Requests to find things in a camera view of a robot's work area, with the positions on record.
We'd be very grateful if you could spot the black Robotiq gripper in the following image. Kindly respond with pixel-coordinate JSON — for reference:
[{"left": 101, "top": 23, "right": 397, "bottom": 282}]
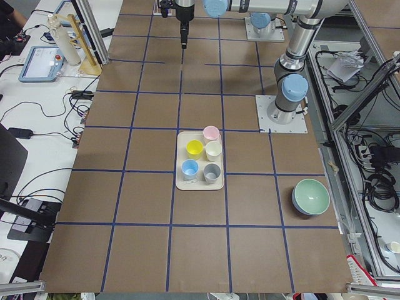
[{"left": 174, "top": 0, "right": 195, "bottom": 49}]

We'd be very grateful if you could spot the pink plastic cup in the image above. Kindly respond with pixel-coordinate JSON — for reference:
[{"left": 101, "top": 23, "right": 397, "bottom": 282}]
[{"left": 202, "top": 126, "right": 220, "bottom": 144}]

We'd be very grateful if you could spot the yellow plastic cup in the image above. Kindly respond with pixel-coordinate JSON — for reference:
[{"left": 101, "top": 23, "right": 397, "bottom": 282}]
[{"left": 186, "top": 139, "right": 203, "bottom": 160}]

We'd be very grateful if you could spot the cream plastic cup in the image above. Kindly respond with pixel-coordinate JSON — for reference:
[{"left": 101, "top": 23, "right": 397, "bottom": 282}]
[{"left": 206, "top": 141, "right": 222, "bottom": 161}]

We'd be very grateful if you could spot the light blue plastic cup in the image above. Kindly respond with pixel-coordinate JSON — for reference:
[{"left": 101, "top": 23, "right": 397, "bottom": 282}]
[{"left": 181, "top": 159, "right": 199, "bottom": 181}]

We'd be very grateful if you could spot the grey plastic cup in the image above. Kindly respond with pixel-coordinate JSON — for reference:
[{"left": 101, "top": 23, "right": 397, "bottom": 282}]
[{"left": 203, "top": 163, "right": 221, "bottom": 184}]

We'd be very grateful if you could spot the paper cup under table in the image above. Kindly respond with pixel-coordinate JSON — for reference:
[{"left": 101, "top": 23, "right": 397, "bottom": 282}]
[{"left": 385, "top": 241, "right": 400, "bottom": 254}]

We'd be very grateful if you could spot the wooden rack stand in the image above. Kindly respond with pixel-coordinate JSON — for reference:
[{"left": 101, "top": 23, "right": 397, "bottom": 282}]
[{"left": 55, "top": 14, "right": 102, "bottom": 76}]

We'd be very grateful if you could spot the beige water bottle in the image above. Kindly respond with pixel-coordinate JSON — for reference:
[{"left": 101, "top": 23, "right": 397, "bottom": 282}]
[{"left": 47, "top": 14, "right": 81, "bottom": 66}]

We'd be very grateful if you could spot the cream plastic tray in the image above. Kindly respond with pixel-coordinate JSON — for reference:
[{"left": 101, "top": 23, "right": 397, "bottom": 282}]
[{"left": 175, "top": 131, "right": 224, "bottom": 191}]

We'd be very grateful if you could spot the blue teach pendant tablet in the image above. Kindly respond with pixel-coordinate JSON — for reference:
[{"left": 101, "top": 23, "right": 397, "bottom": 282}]
[{"left": 19, "top": 46, "right": 64, "bottom": 83}]

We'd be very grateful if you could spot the crumpled white paper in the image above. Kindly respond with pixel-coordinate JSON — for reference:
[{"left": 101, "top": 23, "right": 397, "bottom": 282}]
[{"left": 327, "top": 51, "right": 364, "bottom": 83}]

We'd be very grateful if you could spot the black power adapter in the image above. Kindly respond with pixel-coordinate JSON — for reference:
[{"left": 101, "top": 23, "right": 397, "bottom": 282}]
[{"left": 8, "top": 127, "right": 34, "bottom": 139}]

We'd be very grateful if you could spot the green and blue bowl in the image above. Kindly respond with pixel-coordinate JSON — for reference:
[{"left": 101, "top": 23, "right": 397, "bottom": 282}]
[{"left": 292, "top": 178, "right": 331, "bottom": 216}]

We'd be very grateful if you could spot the black monitor stand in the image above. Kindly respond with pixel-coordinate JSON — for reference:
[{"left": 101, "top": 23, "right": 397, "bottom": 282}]
[{"left": 1, "top": 126, "right": 61, "bottom": 243}]

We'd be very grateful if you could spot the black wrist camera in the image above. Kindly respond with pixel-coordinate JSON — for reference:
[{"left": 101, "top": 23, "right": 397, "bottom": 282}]
[{"left": 157, "top": 0, "right": 173, "bottom": 18}]

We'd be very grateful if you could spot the aluminium frame post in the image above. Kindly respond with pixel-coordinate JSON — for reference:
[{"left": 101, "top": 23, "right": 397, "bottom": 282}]
[{"left": 71, "top": 0, "right": 109, "bottom": 65}]

